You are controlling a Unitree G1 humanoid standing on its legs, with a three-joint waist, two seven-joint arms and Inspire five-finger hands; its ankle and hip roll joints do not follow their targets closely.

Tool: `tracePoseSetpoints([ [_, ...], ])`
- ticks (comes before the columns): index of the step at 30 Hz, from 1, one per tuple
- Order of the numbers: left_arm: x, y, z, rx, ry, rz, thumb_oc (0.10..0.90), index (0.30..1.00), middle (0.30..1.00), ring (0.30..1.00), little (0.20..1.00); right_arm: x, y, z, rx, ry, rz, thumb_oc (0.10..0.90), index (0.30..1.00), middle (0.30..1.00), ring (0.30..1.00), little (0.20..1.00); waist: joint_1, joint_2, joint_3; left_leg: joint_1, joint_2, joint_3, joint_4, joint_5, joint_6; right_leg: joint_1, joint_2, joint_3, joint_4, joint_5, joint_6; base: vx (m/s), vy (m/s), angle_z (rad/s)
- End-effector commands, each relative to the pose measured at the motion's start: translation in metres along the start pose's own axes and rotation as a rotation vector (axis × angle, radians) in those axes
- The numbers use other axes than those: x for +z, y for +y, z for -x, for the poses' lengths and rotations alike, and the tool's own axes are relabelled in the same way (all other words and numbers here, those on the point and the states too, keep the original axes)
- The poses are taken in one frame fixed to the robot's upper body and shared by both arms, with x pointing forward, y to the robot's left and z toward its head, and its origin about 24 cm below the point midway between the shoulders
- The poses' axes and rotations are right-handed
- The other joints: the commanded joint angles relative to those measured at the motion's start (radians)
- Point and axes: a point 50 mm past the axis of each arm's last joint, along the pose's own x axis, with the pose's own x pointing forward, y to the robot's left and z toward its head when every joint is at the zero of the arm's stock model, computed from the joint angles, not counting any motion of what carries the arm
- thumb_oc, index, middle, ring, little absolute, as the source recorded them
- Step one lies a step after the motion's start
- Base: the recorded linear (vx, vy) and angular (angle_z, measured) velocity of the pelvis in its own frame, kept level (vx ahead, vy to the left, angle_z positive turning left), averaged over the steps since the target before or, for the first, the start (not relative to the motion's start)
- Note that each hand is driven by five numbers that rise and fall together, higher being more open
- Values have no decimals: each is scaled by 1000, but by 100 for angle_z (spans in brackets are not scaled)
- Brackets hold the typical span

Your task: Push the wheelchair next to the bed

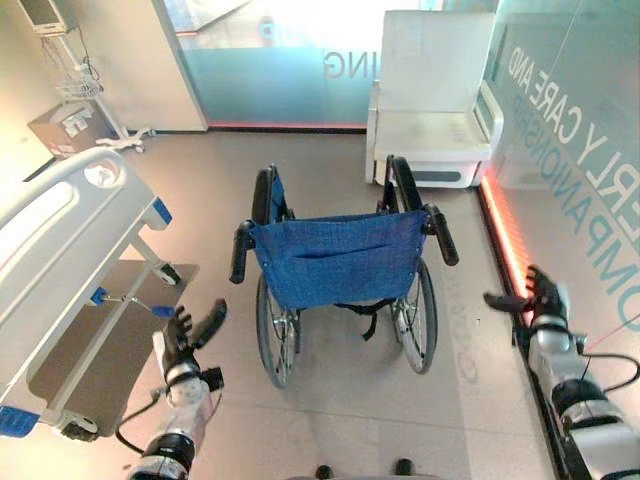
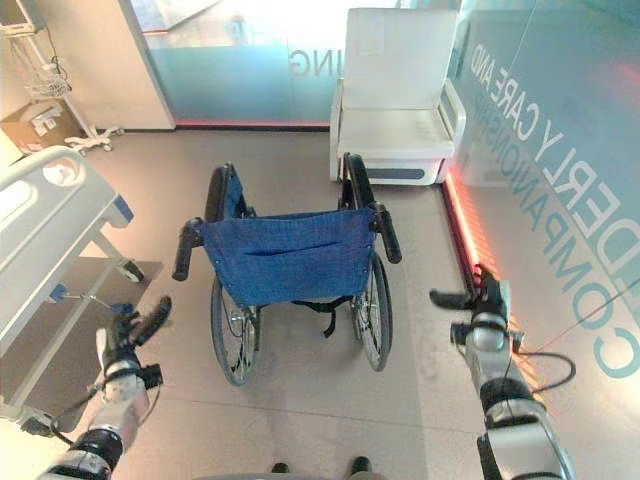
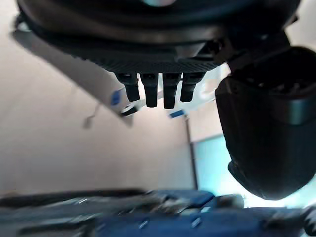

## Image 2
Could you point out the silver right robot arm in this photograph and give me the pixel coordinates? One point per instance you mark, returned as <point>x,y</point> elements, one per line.
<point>510,400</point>

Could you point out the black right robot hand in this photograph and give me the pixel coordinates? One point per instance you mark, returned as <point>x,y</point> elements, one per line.
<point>481,299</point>

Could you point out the white armchair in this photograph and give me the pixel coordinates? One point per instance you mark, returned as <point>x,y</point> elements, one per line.
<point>397,100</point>

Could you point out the white wheeled equipment stand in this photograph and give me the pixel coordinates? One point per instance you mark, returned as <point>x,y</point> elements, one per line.
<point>55,85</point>

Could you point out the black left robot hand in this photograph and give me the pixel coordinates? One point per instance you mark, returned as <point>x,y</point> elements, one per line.
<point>131,326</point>

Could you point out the dark right robot foot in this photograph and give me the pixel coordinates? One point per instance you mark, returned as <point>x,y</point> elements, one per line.
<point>360,465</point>

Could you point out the dark robot foot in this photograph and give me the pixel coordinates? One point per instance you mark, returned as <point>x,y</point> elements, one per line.
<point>360,465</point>
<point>280,468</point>

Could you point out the red floor light strip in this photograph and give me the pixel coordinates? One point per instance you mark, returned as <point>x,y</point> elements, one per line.
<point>467,245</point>

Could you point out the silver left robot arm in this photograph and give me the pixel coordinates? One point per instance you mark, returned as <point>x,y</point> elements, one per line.
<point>105,415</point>

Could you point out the white hospital bed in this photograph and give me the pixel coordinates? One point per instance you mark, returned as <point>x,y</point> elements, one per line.
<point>45,230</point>

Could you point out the brown cardboard box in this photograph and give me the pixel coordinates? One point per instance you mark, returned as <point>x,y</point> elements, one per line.
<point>42,125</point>

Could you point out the dark left robot foot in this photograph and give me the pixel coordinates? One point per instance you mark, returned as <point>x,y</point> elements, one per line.
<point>280,468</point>

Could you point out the blue fabric wheelchair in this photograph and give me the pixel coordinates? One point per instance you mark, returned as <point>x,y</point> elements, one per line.
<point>290,260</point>

